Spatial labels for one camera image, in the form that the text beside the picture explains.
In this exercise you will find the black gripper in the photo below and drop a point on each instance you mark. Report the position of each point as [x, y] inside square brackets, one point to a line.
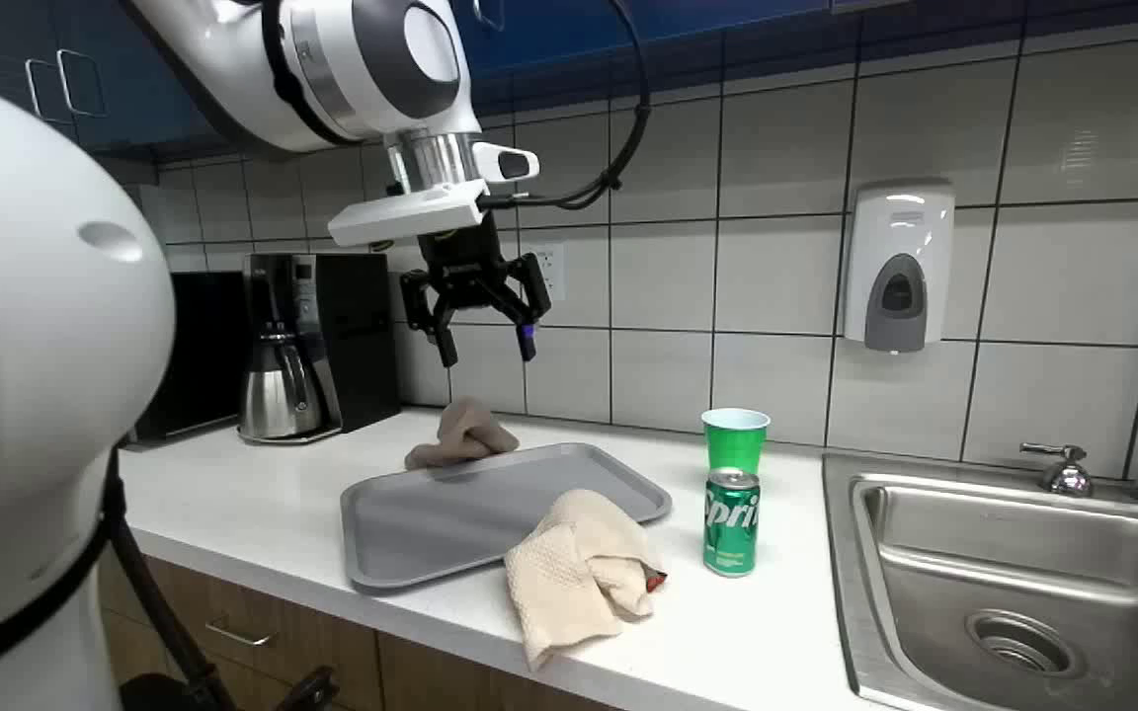
[472, 270]

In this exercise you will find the brown towel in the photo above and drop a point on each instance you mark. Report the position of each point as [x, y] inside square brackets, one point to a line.
[463, 436]

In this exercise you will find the cream white towel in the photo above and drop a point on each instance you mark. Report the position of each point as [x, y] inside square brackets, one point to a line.
[574, 567]

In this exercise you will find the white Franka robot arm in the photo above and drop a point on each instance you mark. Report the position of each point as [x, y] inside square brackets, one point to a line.
[18, 329]

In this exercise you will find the grey plastic tray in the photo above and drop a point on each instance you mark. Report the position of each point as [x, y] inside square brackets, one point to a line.
[454, 517]

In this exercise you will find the black coffee maker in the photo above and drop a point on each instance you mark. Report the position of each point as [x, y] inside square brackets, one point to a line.
[358, 336]

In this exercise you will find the stainless steel carafe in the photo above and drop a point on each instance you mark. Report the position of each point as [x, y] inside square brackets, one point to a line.
[280, 387]

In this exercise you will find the green plastic cup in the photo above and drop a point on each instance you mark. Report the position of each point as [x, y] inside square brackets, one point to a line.
[738, 436]

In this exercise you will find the black boxy appliance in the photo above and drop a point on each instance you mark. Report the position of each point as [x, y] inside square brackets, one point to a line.
[196, 357]

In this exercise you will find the green Sprite can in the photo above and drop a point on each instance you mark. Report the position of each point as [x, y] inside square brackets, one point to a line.
[733, 517]

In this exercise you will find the wooden lower cabinet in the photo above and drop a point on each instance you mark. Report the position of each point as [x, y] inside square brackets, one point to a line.
[317, 644]

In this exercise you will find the blue upper cabinet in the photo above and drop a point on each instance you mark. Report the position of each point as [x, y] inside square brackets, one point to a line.
[136, 80]

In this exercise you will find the stainless steel sink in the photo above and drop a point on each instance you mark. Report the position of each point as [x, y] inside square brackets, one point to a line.
[988, 567]

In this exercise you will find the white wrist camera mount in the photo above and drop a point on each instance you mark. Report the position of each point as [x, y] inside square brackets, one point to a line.
[406, 213]

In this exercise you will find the white wall soap dispenser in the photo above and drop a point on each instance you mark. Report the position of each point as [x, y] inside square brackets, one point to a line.
[903, 270]

